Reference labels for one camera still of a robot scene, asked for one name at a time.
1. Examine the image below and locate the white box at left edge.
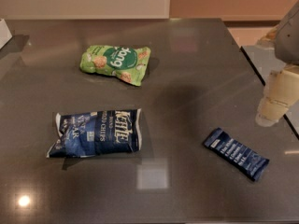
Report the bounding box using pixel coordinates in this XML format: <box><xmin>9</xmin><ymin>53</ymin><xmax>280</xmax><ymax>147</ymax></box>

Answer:
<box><xmin>0</xmin><ymin>19</ymin><xmax>12</xmax><ymax>49</ymax></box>

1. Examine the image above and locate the green rice chip bag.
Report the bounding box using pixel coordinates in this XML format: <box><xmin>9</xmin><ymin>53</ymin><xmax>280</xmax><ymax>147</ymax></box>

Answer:
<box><xmin>79</xmin><ymin>45</ymin><xmax>151</xmax><ymax>87</ymax></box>

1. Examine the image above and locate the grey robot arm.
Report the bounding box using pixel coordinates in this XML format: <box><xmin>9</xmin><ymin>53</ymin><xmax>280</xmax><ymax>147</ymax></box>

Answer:
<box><xmin>255</xmin><ymin>1</ymin><xmax>299</xmax><ymax>127</ymax></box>

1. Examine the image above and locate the blue rxbar blueberry bar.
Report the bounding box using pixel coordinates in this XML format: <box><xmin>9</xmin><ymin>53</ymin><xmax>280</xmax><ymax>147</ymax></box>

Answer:
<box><xmin>204</xmin><ymin>128</ymin><xmax>269</xmax><ymax>181</ymax></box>

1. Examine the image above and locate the blue kettle chips bag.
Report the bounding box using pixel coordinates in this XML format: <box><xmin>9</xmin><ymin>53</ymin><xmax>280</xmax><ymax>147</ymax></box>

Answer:
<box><xmin>47</xmin><ymin>109</ymin><xmax>142</xmax><ymax>158</ymax></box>

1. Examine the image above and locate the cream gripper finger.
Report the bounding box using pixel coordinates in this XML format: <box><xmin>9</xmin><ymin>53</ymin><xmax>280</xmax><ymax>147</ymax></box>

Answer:
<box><xmin>255</xmin><ymin>68</ymin><xmax>299</xmax><ymax>127</ymax></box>

